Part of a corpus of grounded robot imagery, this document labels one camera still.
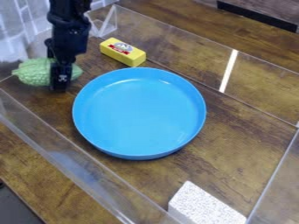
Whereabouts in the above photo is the clear acrylic enclosure wall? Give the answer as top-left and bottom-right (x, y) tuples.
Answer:
(0, 0), (299, 224)

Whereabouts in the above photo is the green bumpy bitter gourd toy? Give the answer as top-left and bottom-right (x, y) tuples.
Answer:
(11, 57), (84, 88)

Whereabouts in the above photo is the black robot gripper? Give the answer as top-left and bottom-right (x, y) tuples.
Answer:
(44, 0), (92, 92)

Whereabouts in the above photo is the round blue plastic tray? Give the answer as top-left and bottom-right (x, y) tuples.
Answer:
(72, 67), (207, 160)

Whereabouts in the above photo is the white speckled foam block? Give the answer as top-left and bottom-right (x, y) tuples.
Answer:
(168, 181), (247, 224)

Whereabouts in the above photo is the yellow butter block toy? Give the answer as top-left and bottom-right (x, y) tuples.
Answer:
(99, 38), (145, 67)

